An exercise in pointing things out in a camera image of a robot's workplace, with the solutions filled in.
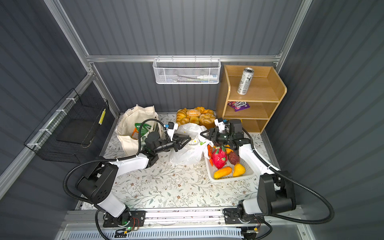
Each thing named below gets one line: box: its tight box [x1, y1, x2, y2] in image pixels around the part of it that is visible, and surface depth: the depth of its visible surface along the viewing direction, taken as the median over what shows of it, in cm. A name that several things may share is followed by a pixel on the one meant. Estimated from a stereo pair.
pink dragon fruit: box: [212, 146, 228, 170], surface depth 88 cm
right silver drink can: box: [237, 67, 255, 95], surface depth 81 cm
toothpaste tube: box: [197, 74, 218, 79], surface depth 92 cm
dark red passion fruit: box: [228, 151, 240, 166], surface depth 91 cm
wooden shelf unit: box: [216, 64, 287, 134], surface depth 93 cm
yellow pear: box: [233, 163, 246, 177], surface depth 86 cm
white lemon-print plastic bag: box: [169, 123, 214, 165], surface depth 83 cm
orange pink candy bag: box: [131, 127, 139, 140], surface depth 98 cm
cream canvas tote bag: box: [116, 104, 162, 156], surface depth 92 cm
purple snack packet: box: [227, 101, 251, 112], surface depth 101 cm
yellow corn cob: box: [213, 167, 233, 180], surface depth 86 cm
